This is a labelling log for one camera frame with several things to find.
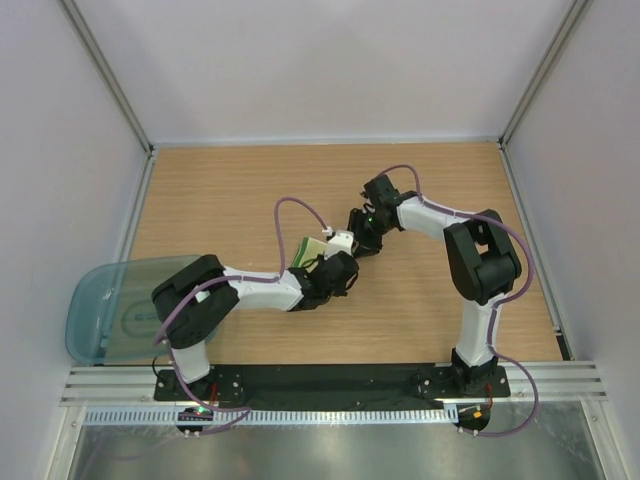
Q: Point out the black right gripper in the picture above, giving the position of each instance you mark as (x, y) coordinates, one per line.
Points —
(367, 246)

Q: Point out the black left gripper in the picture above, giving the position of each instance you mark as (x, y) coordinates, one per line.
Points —
(340, 291)

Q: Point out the green frog pattern towel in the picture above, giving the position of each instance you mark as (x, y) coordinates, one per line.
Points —
(308, 252)

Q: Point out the light mint green towel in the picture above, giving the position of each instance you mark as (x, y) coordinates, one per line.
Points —
(201, 296)

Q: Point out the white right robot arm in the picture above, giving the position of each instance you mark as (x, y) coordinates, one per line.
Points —
(482, 261)

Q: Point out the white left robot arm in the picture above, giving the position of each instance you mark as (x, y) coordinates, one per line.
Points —
(193, 302)

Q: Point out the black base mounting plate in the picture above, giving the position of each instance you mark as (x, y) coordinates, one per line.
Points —
(347, 387)

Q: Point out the clear blue plastic bin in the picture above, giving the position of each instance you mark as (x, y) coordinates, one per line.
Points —
(111, 317)

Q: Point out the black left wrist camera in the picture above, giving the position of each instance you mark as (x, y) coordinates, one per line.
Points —
(339, 241)

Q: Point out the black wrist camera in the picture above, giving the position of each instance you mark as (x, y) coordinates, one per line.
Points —
(381, 193)
(339, 241)

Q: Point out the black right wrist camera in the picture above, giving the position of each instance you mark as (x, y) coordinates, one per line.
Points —
(381, 193)

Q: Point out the white slotted cable duct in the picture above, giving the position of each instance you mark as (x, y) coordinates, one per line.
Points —
(184, 416)

